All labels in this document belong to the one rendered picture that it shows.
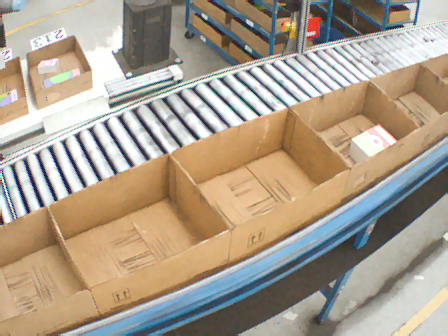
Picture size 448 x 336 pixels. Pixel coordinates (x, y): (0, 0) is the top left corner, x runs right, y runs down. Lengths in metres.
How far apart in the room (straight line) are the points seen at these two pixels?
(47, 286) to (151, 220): 0.41
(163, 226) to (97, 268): 0.25
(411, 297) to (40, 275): 1.84
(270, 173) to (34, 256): 0.78
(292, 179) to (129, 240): 0.52
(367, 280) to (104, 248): 1.48
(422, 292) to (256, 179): 1.34
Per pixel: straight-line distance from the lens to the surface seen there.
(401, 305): 2.54
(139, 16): 2.11
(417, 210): 2.07
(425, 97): 2.19
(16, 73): 2.47
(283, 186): 1.61
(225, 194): 1.57
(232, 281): 1.37
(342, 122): 1.88
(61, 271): 1.43
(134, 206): 1.52
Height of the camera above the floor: 2.06
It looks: 46 degrees down
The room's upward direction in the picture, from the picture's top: 5 degrees clockwise
